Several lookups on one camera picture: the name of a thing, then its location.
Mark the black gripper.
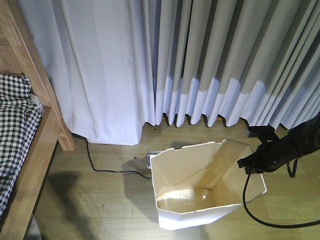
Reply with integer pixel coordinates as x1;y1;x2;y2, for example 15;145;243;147
237;144;280;175

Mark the white plastic trash bin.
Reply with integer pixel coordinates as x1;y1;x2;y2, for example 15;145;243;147
150;139;253;230

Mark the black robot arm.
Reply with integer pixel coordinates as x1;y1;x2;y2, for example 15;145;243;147
237;115;320;174

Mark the grey pleated curtain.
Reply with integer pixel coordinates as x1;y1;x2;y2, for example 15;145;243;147
142;0;320;129

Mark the white sheer curtain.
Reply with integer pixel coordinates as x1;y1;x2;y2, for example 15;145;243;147
18;0;155;145

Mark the black white checkered bedding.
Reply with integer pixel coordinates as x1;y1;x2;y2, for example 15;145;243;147
0;74;43;215

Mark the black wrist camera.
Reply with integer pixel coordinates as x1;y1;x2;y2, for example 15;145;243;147
247;125;279;144

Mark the black robot camera cable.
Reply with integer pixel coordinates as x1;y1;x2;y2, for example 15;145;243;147
242;172;320;229

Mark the wooden bed frame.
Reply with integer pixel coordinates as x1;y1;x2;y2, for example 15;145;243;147
0;0;75;240

